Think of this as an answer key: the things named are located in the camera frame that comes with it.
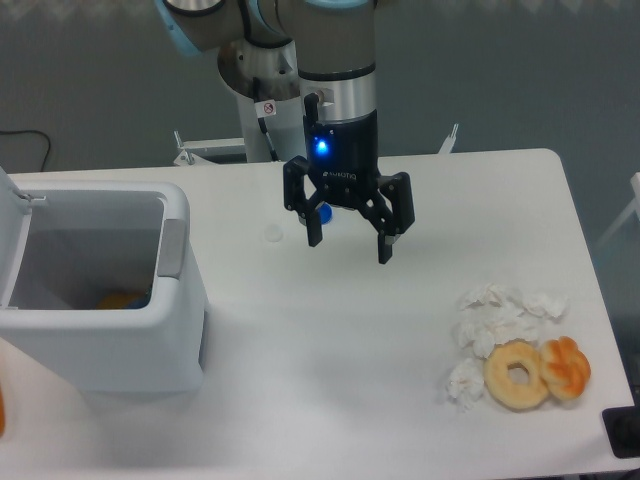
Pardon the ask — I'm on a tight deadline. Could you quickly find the large crumpled white tissue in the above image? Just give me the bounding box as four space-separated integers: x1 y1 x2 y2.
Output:
453 283 570 359

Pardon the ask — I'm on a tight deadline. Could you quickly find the blue bottle cap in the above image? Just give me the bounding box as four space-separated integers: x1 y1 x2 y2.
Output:
318 203 333 225

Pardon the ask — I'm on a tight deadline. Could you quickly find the orange object at left edge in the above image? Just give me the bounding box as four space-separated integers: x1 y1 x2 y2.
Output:
0 388 6 438

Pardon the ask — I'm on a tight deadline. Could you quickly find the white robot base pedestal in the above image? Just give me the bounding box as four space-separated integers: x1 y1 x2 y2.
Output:
217 39 305 155

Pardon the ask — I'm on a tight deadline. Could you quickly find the white metal base frame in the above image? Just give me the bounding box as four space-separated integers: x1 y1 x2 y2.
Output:
172 123 461 166

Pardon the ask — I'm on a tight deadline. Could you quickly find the small crumpled white tissue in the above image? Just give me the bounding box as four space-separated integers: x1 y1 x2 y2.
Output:
446 358 485 411

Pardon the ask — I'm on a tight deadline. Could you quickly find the white trash can body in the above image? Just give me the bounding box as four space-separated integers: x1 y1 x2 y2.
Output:
1 179 208 392

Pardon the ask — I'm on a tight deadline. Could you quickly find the black device at edge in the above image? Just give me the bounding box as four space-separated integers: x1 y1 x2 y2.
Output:
602 406 639 459

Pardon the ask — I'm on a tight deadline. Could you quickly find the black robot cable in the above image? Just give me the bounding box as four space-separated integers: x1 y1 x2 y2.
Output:
251 76 280 162

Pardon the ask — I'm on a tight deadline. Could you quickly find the orange glazed twisted pastry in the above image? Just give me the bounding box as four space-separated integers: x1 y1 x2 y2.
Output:
539 336 591 401

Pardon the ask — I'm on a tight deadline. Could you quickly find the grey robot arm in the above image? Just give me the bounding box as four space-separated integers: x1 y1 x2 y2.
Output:
156 1 415 263

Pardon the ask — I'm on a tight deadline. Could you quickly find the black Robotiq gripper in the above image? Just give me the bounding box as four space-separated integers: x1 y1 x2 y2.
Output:
283 112 415 264

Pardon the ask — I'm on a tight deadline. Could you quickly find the black floor cable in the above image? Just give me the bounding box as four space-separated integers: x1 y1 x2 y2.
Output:
0 129 52 173

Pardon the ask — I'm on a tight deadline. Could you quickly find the plain ring donut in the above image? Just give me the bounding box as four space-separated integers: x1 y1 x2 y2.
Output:
483 341 549 410

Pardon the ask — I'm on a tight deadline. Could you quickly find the white furniture at right edge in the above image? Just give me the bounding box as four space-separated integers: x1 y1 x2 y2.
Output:
595 172 640 250

